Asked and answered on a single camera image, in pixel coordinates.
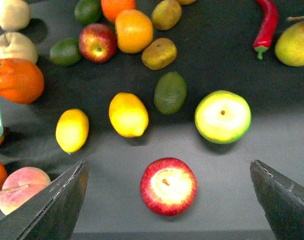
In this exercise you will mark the red apple front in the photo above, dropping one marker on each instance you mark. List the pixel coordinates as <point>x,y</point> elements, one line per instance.
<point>168,187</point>

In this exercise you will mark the pink peach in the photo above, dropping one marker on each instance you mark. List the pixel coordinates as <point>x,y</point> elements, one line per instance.
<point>20,186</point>

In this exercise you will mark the golden pear apple back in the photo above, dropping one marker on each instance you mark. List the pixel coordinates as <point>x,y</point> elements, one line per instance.
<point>185,2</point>

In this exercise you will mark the green lime front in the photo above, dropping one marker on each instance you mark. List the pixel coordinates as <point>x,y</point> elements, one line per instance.
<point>66,52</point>

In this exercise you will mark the white pear lying sideways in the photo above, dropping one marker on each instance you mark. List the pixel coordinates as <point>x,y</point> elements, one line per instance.
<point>14,15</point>

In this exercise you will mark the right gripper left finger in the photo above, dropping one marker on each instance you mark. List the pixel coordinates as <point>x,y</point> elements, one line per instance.
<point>53,212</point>

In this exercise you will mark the green lime back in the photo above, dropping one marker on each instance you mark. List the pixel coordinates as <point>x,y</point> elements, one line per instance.
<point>88,11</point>

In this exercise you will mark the yellow lemon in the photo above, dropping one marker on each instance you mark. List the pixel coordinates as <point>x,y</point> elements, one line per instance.
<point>128,115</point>
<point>72,130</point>

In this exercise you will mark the green lime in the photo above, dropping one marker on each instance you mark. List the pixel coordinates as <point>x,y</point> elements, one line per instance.
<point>66,52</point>
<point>88,11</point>

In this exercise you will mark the green avocado right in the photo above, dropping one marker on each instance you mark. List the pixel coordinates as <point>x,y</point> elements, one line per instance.
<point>170,93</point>

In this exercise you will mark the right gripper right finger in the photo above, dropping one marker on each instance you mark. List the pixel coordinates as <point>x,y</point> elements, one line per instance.
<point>282,200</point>

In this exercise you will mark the red yellow apple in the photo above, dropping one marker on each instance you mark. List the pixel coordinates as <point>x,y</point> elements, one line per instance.
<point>97,43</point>

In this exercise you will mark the green apple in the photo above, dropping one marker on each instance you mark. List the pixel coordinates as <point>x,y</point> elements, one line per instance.
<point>222,117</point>

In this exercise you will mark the white pear centre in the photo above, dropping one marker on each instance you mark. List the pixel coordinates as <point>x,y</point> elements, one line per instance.
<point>16,45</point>

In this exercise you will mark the large round orange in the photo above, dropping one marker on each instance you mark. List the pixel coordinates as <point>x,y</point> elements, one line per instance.
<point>21,81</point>

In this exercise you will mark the brown kiwi near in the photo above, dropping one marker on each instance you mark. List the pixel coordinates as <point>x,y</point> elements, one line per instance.
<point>159,54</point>

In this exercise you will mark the yellow green pear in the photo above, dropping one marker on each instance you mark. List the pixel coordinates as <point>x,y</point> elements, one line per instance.
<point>289,48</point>

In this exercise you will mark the brown kiwi far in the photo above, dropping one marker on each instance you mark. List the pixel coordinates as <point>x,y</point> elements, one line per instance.
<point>166,14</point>

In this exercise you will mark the brown kiwi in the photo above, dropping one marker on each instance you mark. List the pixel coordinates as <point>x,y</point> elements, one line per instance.
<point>166,14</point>
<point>159,54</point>

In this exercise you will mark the red chili pepper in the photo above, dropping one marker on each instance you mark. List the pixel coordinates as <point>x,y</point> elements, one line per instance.
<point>263,40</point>

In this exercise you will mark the small round orange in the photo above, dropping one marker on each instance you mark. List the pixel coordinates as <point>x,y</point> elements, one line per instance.
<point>111,8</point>

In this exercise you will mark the yellow orange persimmon fruit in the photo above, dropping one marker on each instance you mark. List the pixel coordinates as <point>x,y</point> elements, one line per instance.
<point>134,31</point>

